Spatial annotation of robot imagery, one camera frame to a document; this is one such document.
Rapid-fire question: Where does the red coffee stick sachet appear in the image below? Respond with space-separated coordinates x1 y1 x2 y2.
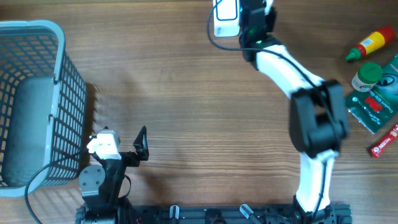
371 124 397 158

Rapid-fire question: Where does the green glove package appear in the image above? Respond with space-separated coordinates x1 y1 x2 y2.
345 55 397 134

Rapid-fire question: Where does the green lid jar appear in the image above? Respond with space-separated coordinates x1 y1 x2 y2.
351 62 383 92

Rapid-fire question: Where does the red sauce bottle green cap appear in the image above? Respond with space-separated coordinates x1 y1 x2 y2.
345 26 396 62

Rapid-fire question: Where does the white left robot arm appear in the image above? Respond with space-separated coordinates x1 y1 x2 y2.
75 126 149 224

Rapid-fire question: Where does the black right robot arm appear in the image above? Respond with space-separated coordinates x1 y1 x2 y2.
239 1 349 223

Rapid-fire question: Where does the white barcode scanner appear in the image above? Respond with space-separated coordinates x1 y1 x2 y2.
213 0 240 37

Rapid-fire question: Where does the grey plastic basket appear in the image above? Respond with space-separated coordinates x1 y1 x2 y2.
1 20 87 197

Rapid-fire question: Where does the black right camera cable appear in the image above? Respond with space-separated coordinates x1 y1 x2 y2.
206 0 341 220

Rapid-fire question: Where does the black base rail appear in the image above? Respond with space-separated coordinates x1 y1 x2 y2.
75 203 353 224

